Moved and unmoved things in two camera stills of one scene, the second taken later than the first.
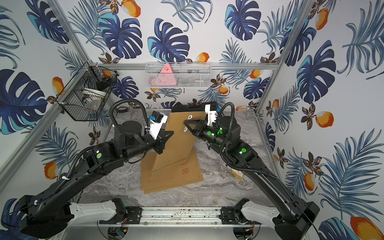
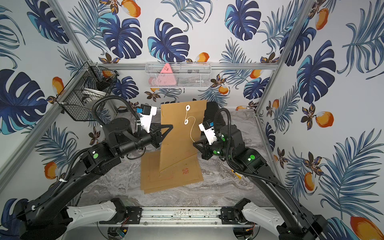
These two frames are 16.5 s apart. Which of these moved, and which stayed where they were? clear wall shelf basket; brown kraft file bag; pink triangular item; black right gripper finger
Moved: black right gripper finger; brown kraft file bag
Stayed: pink triangular item; clear wall shelf basket
